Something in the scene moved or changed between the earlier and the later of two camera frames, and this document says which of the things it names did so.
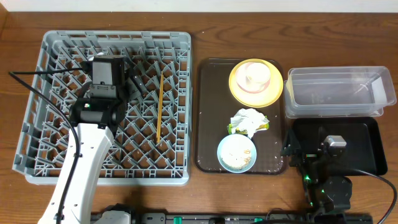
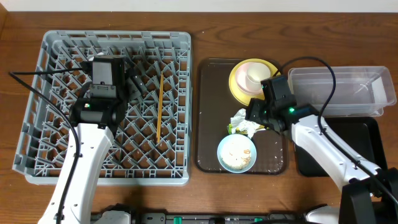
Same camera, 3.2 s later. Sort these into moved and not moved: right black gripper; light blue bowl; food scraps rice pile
Moved: right black gripper
Not moved: food scraps rice pile; light blue bowl
